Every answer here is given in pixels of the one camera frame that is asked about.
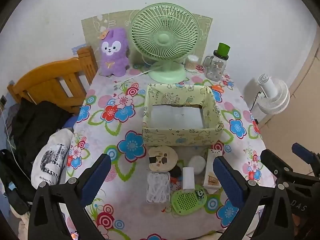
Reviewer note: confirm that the white card box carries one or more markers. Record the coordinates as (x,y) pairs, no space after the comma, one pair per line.
(212,170)

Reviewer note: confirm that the beige panda pouch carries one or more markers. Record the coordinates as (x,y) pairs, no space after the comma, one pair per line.
(162,158)

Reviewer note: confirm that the clear box of white clips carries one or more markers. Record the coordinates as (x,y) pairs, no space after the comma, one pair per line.
(157,187)

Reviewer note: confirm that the floral tablecloth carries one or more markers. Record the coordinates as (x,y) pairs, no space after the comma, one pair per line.
(105,135)

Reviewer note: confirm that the green panda speaker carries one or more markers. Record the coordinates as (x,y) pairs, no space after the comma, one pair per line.
(185,201)

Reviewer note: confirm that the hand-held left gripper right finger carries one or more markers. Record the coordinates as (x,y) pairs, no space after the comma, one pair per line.
(227,177)

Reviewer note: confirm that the white charger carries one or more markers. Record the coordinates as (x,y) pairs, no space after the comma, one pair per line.
(188,178)

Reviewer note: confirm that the blue cloth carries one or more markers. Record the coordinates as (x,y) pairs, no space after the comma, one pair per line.
(68,123)

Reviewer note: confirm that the glass jar mug green lid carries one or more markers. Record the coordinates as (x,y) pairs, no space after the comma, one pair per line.
(216,67)

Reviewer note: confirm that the green desk fan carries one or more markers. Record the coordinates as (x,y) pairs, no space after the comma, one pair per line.
(163,38)

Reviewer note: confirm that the orange scissors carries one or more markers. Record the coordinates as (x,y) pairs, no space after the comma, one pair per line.
(218,88)

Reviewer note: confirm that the black clothing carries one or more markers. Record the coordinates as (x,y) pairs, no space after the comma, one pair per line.
(35,125)

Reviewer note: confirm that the purple plush toy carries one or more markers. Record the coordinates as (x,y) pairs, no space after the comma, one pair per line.
(113,60)

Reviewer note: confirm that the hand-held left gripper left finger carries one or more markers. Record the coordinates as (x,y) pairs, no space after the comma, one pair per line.
(96,177)

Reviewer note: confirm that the yellow printed storage box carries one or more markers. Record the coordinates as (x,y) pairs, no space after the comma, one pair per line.
(180,136)

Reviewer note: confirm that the green printed wall paper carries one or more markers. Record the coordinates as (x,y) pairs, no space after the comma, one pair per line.
(90,30)

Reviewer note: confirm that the white floor fan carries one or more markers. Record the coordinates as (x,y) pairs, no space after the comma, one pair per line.
(272,97)

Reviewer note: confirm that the cotton swab container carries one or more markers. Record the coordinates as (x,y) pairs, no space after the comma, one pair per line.
(191,63)

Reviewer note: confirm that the white printed tote bag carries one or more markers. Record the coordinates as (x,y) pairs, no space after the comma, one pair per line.
(52,155)

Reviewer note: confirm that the wooden chair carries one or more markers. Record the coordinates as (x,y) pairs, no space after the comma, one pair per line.
(50,85)

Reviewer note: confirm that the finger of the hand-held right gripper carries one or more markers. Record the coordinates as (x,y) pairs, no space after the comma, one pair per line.
(302,152)
(272,162)

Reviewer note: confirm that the black bag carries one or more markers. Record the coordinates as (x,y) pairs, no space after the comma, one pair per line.
(12,180)

